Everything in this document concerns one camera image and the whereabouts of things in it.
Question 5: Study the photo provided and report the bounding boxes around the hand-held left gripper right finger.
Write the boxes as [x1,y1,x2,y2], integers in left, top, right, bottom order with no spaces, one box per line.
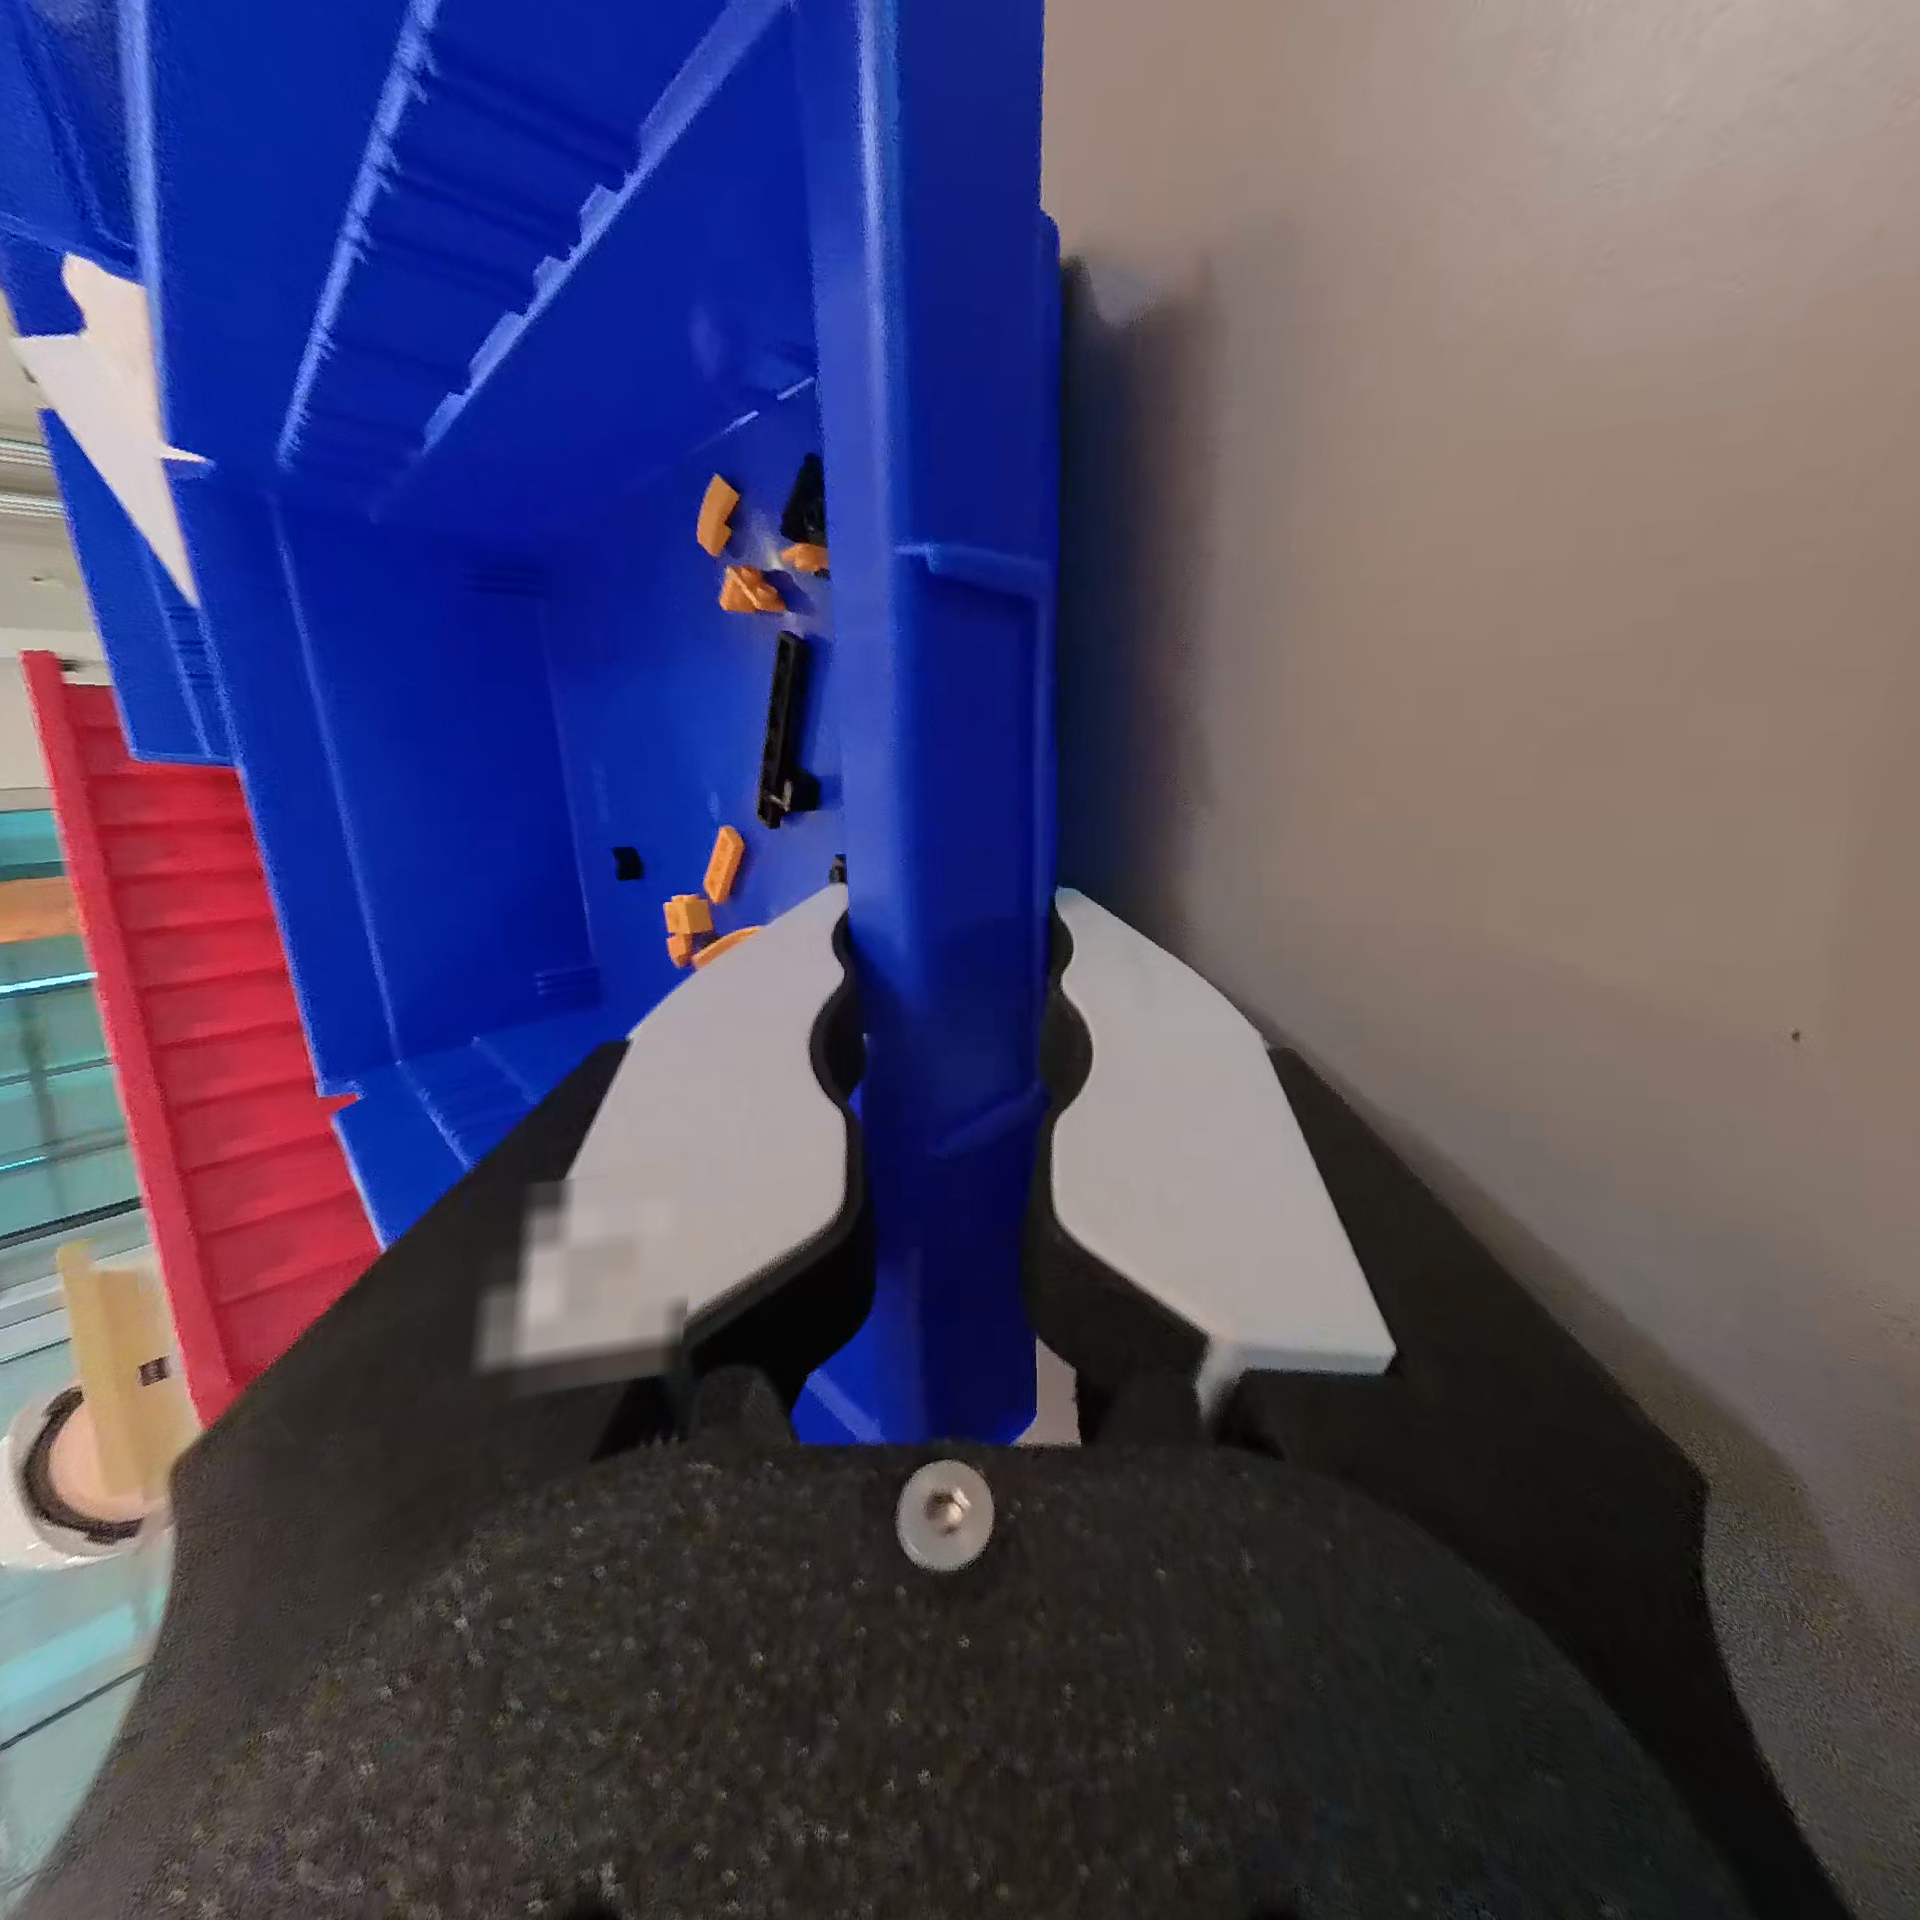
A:
[1024,890,1400,1434]

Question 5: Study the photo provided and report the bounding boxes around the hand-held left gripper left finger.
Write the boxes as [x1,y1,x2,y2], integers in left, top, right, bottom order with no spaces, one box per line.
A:
[575,885,878,1414]

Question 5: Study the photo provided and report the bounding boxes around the blue plastic bin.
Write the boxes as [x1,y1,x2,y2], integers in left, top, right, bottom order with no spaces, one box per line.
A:
[120,0,1072,1449]
[0,0,242,772]

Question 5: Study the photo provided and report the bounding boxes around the grey desk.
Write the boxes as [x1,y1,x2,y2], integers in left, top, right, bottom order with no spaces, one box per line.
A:
[1036,0,1920,1920]

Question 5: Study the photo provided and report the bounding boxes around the black loose brick pieces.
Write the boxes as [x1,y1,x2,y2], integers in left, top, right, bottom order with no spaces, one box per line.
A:
[607,452,850,890]

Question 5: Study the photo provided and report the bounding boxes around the red plastic bin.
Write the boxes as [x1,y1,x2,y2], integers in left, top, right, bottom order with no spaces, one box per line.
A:
[21,649,388,1428]

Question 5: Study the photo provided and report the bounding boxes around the tan upright object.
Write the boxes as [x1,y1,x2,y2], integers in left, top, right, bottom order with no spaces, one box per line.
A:
[57,1242,203,1502]

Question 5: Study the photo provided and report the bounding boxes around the white round roll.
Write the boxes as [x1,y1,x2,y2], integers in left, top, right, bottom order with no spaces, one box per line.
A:
[0,1389,179,1573]

